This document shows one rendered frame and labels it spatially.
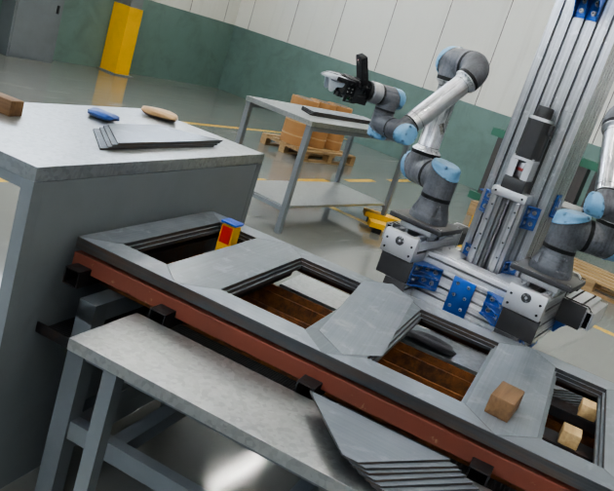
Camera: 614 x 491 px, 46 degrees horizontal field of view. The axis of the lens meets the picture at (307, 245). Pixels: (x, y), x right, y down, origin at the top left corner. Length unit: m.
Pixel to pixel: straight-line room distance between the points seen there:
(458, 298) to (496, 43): 10.11
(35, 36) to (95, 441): 10.15
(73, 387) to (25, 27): 9.71
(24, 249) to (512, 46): 11.07
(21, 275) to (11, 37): 9.64
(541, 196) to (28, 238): 1.80
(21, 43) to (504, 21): 7.46
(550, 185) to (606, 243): 0.32
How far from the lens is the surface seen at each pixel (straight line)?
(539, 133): 2.76
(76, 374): 2.25
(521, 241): 2.88
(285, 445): 1.58
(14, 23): 11.58
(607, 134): 2.56
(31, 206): 1.99
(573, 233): 2.63
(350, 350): 1.88
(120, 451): 2.26
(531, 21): 12.55
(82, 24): 12.70
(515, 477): 1.79
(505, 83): 12.50
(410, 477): 1.60
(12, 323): 2.14
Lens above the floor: 1.56
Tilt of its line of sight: 15 degrees down
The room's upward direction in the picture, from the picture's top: 18 degrees clockwise
